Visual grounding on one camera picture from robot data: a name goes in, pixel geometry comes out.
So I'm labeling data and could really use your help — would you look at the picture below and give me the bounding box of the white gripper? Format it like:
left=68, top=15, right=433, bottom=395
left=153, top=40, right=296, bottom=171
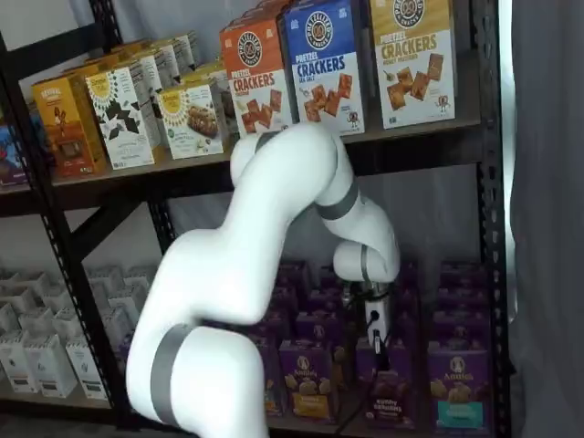
left=362, top=294, right=393, bottom=372

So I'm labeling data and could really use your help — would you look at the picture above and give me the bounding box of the purple Annie's box brown patch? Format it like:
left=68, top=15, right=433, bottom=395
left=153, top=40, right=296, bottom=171
left=355, top=340, right=415, bottom=424

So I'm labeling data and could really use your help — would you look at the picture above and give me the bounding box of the purple Annie's snack box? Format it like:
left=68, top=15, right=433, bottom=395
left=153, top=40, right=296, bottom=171
left=392, top=285, right=419, bottom=314
left=295, top=310, right=347, bottom=344
left=308, top=286, right=348, bottom=316
left=435, top=290, right=487, bottom=323
left=397, top=262, right=420, bottom=288
left=277, top=260, right=316, bottom=287
left=439, top=266, right=485, bottom=296
left=273, top=280, right=314, bottom=314
left=317, top=265, right=344, bottom=291
left=391, top=309, right=420, bottom=350
left=431, top=318, right=488, bottom=353

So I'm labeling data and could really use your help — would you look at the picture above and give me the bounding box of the purple Annie's box yellow label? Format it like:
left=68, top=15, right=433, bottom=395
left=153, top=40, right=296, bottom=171
left=277, top=339, right=340, bottom=415

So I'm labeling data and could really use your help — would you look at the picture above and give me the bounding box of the purple Annie's box teal label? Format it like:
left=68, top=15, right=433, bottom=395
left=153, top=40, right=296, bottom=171
left=427, top=347, right=491, bottom=433

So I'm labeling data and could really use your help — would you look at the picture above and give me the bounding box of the wooden shelf board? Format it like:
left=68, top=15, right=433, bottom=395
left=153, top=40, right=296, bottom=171
left=264, top=404, right=495, bottom=438
left=50, top=111, right=484, bottom=189

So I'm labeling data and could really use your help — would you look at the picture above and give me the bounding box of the purple Annie's box green label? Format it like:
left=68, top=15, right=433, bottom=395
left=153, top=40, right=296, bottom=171
left=251, top=324, right=289, bottom=417

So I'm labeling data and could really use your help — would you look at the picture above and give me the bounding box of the black metal shelf rack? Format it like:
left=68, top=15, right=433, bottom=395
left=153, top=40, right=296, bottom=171
left=0, top=26, right=133, bottom=414
left=0, top=0, right=515, bottom=438

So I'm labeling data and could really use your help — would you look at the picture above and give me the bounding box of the blue pretzel crackers box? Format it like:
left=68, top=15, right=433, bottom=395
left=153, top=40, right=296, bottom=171
left=282, top=0, right=369, bottom=137

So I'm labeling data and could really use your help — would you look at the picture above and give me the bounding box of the yellow pretzel crackers box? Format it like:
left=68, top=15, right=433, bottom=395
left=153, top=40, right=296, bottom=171
left=369, top=0, right=458, bottom=130

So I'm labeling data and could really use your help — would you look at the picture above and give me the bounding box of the Simple Mills bar box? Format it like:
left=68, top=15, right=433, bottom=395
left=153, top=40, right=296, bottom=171
left=182, top=61, right=239, bottom=139
left=156, top=84, right=226, bottom=161

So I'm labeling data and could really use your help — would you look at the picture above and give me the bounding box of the orange pretzel crackers box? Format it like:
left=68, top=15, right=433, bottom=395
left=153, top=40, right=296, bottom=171
left=219, top=17, right=296, bottom=138
left=236, top=0, right=293, bottom=23

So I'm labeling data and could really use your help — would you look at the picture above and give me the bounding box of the white Sweet Thins box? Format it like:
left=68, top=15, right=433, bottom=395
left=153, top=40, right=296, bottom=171
left=121, top=45, right=183, bottom=151
left=85, top=67, right=157, bottom=172

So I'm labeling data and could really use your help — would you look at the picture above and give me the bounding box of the orange snack box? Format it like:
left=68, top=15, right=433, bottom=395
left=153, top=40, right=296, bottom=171
left=31, top=74, right=108, bottom=178
left=61, top=54, right=120, bottom=82

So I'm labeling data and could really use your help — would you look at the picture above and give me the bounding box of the blue and purple snack box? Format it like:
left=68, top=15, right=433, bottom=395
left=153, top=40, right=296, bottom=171
left=0, top=122, right=29, bottom=187

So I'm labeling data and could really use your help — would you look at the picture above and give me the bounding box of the white carton dark label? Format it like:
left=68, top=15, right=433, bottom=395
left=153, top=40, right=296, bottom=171
left=23, top=335, right=78, bottom=399
left=65, top=338, right=111, bottom=402
left=0, top=285, right=40, bottom=312
left=50, top=308, right=89, bottom=343
left=100, top=296, right=141, bottom=341
left=40, top=282, right=77, bottom=312
left=17, top=306, right=58, bottom=341
left=90, top=278, right=139, bottom=307
left=0, top=339, right=33, bottom=395
left=86, top=266, right=125, bottom=287

